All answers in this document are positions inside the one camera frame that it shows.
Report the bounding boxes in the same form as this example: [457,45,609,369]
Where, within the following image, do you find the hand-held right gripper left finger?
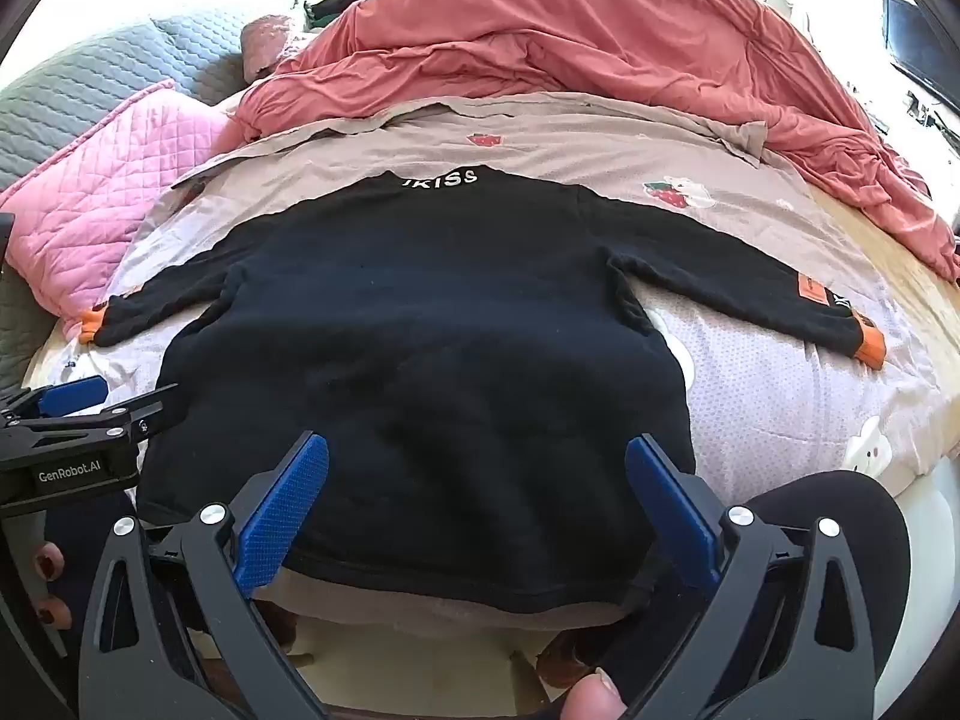
[79,431,331,720]

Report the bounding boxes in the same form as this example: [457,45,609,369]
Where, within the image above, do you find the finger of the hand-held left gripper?
[0,382,182,454]
[0,375,110,430]

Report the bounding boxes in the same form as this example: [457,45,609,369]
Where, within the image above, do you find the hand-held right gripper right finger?
[624,433,882,720]

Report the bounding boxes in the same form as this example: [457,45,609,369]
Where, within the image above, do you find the black sweater with orange cuffs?
[81,163,887,616]

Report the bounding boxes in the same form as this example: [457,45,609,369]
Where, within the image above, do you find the dark green clothes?
[307,0,383,27]

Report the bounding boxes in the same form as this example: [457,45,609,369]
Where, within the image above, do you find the person's left hand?
[30,538,76,635]

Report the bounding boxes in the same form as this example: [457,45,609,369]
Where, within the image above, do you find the person's right hand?
[562,671,629,720]

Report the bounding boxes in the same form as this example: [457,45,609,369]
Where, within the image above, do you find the person's left leg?
[41,495,136,563]

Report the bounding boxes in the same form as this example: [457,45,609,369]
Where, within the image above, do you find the person's leg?
[600,469,912,720]
[41,495,136,563]

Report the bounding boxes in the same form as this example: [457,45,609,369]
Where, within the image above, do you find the person's right leg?
[600,469,912,720]

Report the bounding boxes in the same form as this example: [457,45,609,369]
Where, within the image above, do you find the pink quilted pillow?
[0,79,248,342]

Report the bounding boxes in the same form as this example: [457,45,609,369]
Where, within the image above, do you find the white bed base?
[877,457,960,691]

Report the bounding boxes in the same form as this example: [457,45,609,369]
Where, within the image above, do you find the grey quilted cover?
[0,11,263,391]

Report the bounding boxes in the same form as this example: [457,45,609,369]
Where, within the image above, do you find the yellow bed mat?
[806,180,960,391]

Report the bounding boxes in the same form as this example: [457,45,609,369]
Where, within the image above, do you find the dusty pink small pillow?
[241,15,316,83]

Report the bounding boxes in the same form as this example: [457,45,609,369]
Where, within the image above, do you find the printed pink-grey blanket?
[75,94,960,635]

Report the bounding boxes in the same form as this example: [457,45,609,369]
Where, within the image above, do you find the white cabinet with clutter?
[900,86,960,166]

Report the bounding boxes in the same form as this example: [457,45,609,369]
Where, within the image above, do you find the salmon pink duvet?
[236,0,960,282]

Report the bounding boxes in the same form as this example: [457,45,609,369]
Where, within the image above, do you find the black flat screen monitor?
[881,0,960,102]

